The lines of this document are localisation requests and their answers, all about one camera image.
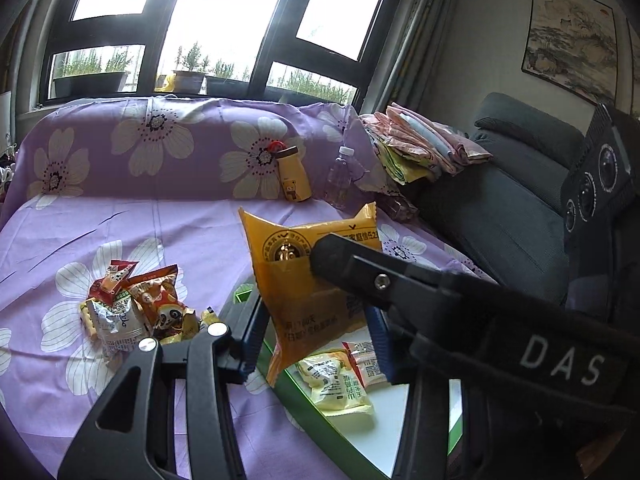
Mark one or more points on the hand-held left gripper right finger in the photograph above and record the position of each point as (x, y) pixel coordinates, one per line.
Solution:
(382, 355)

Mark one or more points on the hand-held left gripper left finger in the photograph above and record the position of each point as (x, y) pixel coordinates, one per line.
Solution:
(252, 340)

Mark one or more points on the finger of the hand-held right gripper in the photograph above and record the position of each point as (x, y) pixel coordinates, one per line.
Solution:
(360, 270)

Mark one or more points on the small red white snack packet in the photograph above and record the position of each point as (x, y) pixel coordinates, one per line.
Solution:
(362, 360)

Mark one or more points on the pale yellow snack packet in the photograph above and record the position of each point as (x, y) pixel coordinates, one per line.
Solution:
(335, 385)

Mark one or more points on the green cardboard box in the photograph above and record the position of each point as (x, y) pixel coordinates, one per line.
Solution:
(380, 435)

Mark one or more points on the crumpled golden snack packet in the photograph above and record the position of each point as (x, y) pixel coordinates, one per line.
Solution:
(207, 317)

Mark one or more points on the orange panda snack packet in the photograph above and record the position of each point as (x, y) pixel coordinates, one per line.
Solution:
(165, 310)

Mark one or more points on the clear plastic bottle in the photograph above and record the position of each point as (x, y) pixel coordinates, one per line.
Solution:
(342, 175)

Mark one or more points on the yellow bear print bottle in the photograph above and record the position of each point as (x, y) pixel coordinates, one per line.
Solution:
(295, 175)

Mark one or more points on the white grey snack packet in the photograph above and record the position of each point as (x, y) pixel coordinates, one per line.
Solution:
(120, 330)

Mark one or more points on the stack of folded clothes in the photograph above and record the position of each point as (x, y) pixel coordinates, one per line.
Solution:
(425, 135)

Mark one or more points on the grey sofa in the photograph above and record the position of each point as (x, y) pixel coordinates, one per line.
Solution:
(510, 210)

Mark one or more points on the purple flowered bedsheet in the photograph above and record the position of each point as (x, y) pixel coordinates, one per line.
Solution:
(100, 220)

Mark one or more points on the grey curtain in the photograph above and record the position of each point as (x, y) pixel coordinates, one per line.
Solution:
(425, 35)

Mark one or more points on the grey plant pot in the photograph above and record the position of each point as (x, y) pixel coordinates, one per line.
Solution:
(189, 80)

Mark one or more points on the black framed window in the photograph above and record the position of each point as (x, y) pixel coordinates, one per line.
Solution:
(270, 25)

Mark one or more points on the long dark planter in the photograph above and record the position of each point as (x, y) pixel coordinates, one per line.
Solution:
(90, 82)

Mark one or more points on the framed landscape painting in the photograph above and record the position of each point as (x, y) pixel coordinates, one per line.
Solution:
(570, 45)

